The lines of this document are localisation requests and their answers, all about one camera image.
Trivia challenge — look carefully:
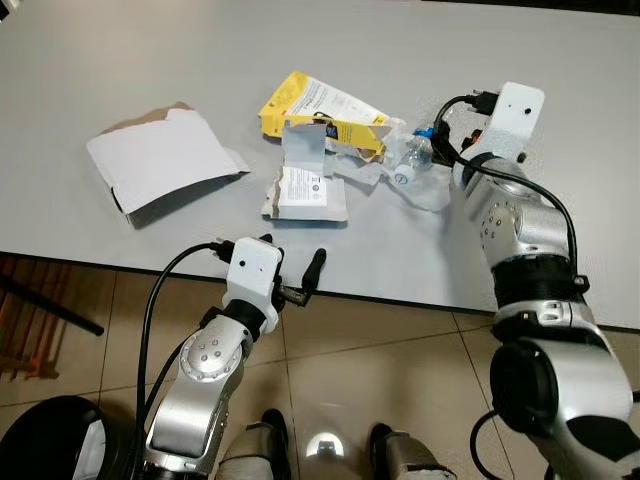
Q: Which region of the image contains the crushed clear plastic bottle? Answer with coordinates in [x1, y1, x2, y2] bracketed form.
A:
[385, 122, 459, 213]

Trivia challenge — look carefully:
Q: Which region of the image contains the black rubbish bin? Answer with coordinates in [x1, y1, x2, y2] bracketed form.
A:
[0, 395, 113, 480]

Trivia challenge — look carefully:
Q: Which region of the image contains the small open white box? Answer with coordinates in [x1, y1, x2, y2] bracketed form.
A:
[262, 120, 351, 223]

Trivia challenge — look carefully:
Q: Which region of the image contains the crumpled clear plastic wrapper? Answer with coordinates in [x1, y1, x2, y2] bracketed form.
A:
[325, 118, 411, 191]

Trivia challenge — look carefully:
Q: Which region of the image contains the flat white cardboard box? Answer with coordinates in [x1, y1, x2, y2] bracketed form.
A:
[85, 102, 251, 227]

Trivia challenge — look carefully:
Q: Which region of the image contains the yellow printed carton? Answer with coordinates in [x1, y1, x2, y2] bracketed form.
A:
[258, 70, 394, 161]

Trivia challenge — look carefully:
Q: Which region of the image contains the robot left leg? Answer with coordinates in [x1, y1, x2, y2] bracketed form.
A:
[214, 408, 293, 480]

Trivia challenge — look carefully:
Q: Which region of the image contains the robot leg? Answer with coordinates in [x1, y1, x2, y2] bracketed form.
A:
[368, 423, 456, 480]
[214, 408, 293, 480]

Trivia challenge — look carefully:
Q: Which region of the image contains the robot right leg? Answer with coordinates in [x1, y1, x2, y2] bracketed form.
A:
[368, 423, 456, 480]

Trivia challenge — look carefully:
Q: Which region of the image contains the black table leg bar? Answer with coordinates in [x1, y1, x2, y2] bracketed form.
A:
[0, 274, 106, 337]

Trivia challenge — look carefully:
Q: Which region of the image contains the orange wooden rack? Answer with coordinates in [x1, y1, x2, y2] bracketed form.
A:
[0, 255, 71, 383]

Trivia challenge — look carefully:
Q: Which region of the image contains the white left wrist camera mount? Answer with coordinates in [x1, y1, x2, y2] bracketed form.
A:
[222, 238, 286, 311]

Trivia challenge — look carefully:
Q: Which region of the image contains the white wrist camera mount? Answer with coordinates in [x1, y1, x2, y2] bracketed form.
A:
[222, 238, 286, 311]
[478, 82, 548, 167]

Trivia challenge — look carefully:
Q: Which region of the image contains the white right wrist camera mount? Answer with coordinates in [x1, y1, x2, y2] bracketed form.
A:
[478, 82, 548, 167]

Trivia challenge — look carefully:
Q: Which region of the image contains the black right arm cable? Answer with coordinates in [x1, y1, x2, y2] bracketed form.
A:
[432, 92, 585, 293]

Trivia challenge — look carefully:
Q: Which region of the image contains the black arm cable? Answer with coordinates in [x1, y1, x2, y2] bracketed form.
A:
[432, 92, 585, 293]
[132, 240, 235, 480]

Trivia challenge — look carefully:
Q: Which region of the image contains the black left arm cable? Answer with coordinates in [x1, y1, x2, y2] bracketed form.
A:
[132, 240, 235, 480]

